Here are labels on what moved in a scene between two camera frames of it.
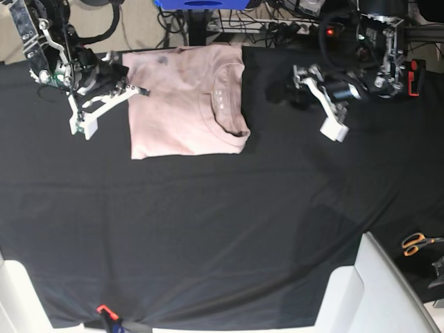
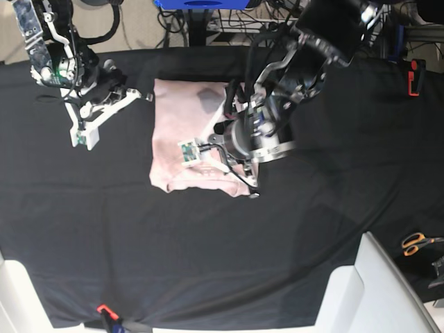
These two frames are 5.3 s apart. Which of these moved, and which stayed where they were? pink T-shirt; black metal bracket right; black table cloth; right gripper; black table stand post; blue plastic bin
Moved: pink T-shirt; right gripper
Stayed: blue plastic bin; black metal bracket right; black table cloth; black table stand post
